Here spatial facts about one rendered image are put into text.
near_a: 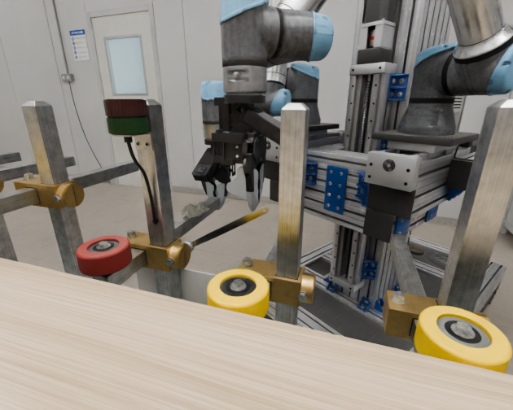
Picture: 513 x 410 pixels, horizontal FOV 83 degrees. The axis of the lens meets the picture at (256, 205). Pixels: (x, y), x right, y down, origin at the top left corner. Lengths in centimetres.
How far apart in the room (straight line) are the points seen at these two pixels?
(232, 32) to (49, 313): 45
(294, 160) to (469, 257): 27
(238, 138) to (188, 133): 315
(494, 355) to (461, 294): 15
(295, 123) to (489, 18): 55
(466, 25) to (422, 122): 25
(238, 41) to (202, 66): 302
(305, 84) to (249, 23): 75
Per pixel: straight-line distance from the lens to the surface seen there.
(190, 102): 360
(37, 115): 69
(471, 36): 87
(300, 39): 55
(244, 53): 50
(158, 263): 59
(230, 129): 53
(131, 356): 33
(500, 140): 44
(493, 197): 45
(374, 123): 117
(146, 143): 52
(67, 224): 74
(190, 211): 74
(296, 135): 41
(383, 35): 119
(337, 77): 305
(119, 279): 56
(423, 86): 98
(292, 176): 43
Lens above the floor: 113
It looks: 20 degrees down
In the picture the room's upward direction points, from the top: straight up
